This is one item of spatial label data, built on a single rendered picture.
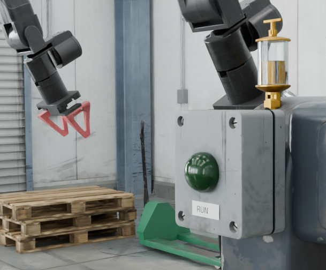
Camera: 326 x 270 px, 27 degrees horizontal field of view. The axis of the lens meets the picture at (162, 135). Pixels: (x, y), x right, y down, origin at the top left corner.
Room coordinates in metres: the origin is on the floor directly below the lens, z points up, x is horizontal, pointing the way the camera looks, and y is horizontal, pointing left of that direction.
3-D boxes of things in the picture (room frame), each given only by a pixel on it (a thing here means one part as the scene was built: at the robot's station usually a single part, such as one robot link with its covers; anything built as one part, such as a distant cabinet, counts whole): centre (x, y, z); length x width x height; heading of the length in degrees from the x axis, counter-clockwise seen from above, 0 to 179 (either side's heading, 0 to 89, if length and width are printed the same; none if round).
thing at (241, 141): (0.50, -0.05, 1.28); 0.08 x 0.05 x 0.09; 37
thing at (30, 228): (6.51, 0.99, 0.22); 1.21 x 0.84 x 0.14; 127
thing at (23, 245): (6.50, 1.00, 0.07); 1.20 x 0.82 x 0.14; 125
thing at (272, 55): (0.55, -0.09, 1.37); 0.03 x 0.02 x 0.03; 37
